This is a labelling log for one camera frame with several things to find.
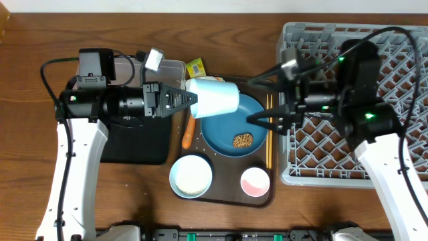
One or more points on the light blue cup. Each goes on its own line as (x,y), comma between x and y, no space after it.
(213,97)

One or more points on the left wooden chopstick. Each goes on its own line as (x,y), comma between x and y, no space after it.
(267,140)

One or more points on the brown food scrap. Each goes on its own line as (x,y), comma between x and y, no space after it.
(243,141)

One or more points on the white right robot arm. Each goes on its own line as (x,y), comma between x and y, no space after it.
(369,125)

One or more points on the yellow green wrapper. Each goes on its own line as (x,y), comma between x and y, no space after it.
(196,68)

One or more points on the blue plate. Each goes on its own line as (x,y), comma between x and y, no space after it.
(220,131)

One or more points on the black tray bin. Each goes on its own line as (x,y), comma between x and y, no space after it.
(138,140)

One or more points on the white crumpled napkin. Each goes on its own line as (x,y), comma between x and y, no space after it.
(213,78)

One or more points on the light blue rice bowl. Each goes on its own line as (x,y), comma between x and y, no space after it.
(190,176)

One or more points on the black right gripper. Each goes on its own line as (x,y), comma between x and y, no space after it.
(285,111)

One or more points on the brown serving tray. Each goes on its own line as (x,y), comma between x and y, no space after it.
(225,187)

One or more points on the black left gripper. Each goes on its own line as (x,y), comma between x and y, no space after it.
(155,100)

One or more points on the right wooden chopstick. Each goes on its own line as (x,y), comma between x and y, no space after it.
(270,98)

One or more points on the grey plastic dishwasher rack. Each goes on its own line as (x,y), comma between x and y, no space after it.
(315,154)

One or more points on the small pink cup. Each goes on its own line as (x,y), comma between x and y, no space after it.
(255,182)

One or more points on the wooden chopstick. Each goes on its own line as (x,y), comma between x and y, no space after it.
(270,98)
(267,140)

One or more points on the orange carrot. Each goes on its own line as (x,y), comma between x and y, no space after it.
(189,133)

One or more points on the clear plastic bin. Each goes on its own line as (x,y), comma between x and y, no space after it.
(171,72)

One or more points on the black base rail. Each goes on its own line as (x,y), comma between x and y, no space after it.
(234,235)

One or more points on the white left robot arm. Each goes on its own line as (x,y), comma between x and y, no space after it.
(83,115)

